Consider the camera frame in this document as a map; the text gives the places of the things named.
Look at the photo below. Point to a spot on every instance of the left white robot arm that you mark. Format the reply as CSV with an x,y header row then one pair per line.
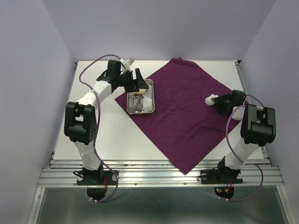
x,y
82,119

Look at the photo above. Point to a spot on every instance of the clear suture packet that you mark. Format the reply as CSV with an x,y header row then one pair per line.
x,y
148,93

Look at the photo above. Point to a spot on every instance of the bagged beige gloves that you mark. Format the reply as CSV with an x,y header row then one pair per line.
x,y
140,92

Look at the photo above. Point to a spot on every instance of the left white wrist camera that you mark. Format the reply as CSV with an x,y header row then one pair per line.
x,y
126,63

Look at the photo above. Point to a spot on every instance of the stainless steel instrument tray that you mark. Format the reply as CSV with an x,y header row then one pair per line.
x,y
150,83

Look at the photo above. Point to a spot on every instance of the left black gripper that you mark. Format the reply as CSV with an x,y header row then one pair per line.
x,y
132,87

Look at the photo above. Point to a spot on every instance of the straight steel scissors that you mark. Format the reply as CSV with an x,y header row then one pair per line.
x,y
133,104

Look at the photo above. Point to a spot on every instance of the white gauze pad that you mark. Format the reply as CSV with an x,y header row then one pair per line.
x,y
210,100
147,104

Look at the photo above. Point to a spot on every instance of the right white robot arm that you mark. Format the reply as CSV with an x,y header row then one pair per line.
x,y
258,128

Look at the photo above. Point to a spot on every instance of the purple surgical drape cloth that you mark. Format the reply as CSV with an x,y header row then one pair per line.
x,y
183,128

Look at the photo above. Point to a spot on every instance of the long steel forceps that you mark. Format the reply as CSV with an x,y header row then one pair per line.
x,y
139,103

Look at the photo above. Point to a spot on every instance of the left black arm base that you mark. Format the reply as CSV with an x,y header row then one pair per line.
x,y
99,177

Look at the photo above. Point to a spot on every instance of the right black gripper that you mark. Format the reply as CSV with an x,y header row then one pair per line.
x,y
219,99

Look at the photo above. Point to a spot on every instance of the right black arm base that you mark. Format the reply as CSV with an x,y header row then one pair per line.
x,y
220,175

